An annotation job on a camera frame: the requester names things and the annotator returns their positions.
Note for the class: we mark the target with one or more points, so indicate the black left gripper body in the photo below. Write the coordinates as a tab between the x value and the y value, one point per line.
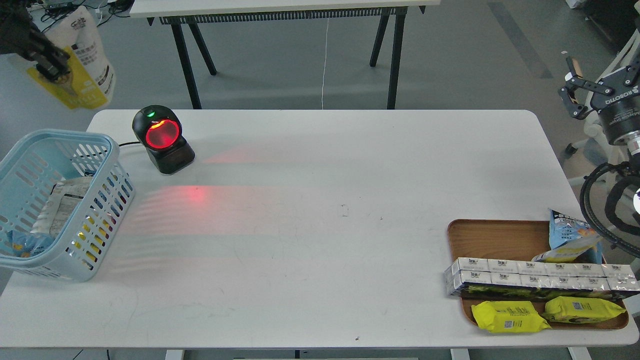
19	34

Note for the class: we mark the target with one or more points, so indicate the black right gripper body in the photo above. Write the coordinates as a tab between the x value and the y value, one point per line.
618	107

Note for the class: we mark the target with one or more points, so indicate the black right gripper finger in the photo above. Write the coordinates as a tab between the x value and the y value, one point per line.
576	81
574	108

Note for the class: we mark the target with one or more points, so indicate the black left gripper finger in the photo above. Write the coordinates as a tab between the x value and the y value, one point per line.
52	63

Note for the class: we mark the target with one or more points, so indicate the yellow white snack pouch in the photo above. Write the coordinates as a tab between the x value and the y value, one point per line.
91	81

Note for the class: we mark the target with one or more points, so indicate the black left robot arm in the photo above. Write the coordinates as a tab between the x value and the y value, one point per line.
19	35

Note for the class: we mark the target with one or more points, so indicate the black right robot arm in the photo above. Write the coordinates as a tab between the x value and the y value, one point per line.
626	175

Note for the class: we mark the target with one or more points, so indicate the blue yellow snack bag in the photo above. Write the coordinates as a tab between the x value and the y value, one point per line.
571	241

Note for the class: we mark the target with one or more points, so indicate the light blue plastic basket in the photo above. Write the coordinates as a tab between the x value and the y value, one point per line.
28	174

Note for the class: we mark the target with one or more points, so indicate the white snack bag in basket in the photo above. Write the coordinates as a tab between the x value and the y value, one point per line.
58	208

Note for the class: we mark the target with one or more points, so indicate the blue snack bag in basket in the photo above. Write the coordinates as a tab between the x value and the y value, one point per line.
19	244

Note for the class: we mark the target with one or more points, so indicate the yellow snack pack right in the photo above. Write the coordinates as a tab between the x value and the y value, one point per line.
581	310

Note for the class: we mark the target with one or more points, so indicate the yellow snack pack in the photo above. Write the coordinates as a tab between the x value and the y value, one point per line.
581	310
508	317

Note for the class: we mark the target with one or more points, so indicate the silver multipack snack box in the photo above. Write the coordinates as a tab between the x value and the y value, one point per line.
500	279

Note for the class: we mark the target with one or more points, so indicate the yellow snack pack left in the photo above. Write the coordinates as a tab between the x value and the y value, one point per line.
508	317

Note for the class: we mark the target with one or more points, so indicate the black barcode scanner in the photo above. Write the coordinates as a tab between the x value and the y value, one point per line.
159	130

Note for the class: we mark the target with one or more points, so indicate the background white table black legs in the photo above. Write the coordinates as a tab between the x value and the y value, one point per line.
176	13

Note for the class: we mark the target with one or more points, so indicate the wooden brown tray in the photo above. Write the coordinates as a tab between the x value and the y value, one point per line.
509	239

